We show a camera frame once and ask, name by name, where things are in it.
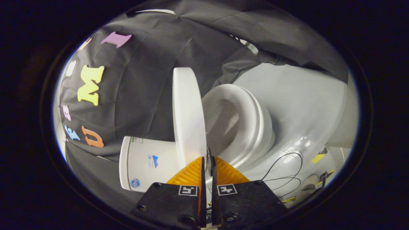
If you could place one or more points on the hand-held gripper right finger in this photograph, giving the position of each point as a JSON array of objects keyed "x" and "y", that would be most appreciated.
[{"x": 214, "y": 198}]

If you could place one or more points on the white toilet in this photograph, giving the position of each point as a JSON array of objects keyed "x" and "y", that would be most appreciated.
[{"x": 143, "y": 159}]

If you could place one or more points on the white toilet lid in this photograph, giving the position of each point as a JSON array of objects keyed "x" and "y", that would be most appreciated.
[{"x": 188, "y": 115}]

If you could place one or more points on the black backdrop cloth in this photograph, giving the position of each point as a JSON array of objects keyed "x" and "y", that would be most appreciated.
[{"x": 143, "y": 80}]

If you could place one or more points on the yellow tape strip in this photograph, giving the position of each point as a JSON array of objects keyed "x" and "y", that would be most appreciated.
[{"x": 319, "y": 156}]

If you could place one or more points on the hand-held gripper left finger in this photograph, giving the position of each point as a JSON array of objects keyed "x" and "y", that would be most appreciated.
[{"x": 203, "y": 198}]

